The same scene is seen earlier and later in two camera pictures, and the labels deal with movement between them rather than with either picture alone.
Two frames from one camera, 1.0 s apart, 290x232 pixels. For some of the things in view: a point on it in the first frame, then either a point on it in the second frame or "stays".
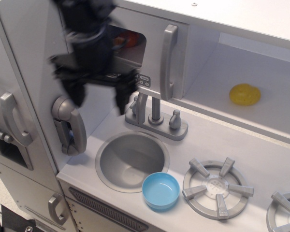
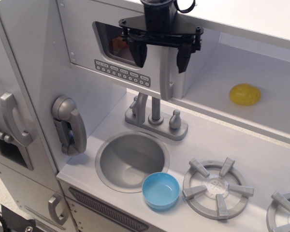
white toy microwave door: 157,50 stays
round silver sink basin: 123,159 stays
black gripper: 92,60 → 161,24
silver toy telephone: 69,125 stays
